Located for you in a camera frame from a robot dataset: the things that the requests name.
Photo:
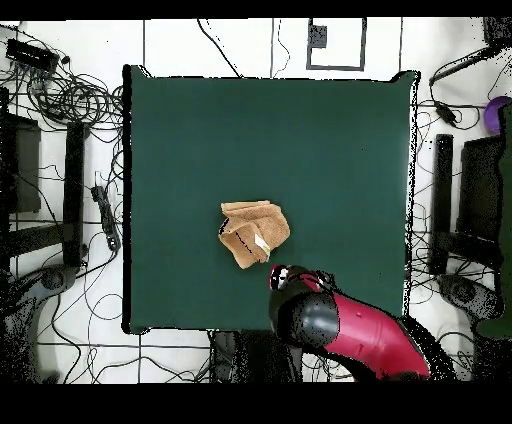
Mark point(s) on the black stand bar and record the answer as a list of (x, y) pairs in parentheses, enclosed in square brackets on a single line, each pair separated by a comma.
[(442, 200), (74, 192)]

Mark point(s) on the dark green fabric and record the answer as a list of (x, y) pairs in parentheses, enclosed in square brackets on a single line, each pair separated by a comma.
[(507, 200)]

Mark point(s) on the black power strip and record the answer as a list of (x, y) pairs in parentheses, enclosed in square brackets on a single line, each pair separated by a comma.
[(107, 220)]

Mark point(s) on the black rod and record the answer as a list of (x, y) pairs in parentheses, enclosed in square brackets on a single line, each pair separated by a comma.
[(460, 66)]

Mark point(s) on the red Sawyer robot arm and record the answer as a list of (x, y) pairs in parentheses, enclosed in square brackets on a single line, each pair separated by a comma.
[(372, 332)]

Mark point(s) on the dark green table cloth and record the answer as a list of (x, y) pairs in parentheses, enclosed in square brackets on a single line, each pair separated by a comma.
[(280, 140)]

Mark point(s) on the black corner box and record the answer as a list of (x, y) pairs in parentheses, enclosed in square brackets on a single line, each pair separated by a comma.
[(498, 30)]

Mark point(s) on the grey stand foot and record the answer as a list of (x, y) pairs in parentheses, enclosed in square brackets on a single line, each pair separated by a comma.
[(52, 278), (464, 292)]

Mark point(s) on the dark panel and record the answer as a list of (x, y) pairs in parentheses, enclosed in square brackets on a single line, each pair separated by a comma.
[(28, 168), (480, 188)]

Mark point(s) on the black network switch box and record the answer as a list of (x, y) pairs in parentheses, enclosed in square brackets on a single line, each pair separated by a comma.
[(32, 54)]

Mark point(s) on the black power adapter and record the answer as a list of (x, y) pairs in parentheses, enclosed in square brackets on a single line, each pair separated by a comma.
[(446, 113)]

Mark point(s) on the grey square floor frame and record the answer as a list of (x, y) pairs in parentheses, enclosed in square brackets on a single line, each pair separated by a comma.
[(336, 68)]

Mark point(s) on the purple round object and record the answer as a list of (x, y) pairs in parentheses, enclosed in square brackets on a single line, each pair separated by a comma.
[(492, 114)]

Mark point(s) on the tan terry towel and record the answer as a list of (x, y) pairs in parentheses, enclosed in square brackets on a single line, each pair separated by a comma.
[(264, 224)]

